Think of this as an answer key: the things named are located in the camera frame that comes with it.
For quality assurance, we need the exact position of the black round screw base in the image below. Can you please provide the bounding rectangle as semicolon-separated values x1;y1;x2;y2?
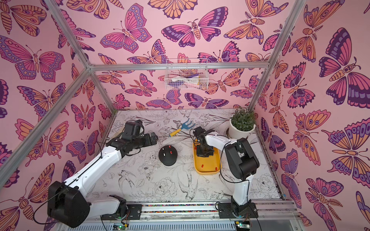
159;145;178;167

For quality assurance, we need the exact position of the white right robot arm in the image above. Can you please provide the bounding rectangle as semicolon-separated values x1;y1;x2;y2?
193;127;260;207

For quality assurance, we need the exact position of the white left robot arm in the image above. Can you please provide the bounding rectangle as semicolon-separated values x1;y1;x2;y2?
47;120;158;228

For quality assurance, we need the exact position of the cream fabric glove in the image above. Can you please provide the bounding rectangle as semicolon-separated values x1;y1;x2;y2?
105;122;125;143

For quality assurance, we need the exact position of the yellow plastic tray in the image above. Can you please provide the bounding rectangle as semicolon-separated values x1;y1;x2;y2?
193;143;220;175

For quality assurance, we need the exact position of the blue yellow garden fork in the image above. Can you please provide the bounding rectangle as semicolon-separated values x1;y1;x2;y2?
170;119;196;137

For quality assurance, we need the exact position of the potted green plant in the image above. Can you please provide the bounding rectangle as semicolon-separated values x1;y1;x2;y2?
228;107;256;139

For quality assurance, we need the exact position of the white wire basket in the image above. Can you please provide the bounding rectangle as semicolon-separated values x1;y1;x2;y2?
163;58;209;90

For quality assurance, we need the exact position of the aluminium cage frame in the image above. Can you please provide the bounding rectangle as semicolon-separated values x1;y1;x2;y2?
1;1;306;190

